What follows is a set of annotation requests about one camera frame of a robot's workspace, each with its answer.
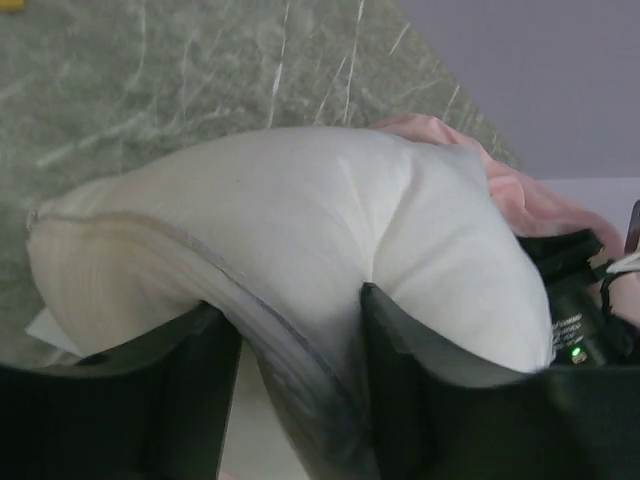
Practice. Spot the purple princess print pillowcase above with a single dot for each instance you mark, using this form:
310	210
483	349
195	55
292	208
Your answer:
530	208

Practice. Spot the white pillow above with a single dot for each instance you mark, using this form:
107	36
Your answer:
279	229

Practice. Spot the yellow car print pillow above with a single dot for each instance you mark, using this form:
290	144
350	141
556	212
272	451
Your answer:
11	6

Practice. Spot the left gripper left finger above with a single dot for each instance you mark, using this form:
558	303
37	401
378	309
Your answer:
156	407

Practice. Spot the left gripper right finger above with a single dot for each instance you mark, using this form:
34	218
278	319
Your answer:
440	412

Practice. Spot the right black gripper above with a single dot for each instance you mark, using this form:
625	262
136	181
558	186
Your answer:
586	332

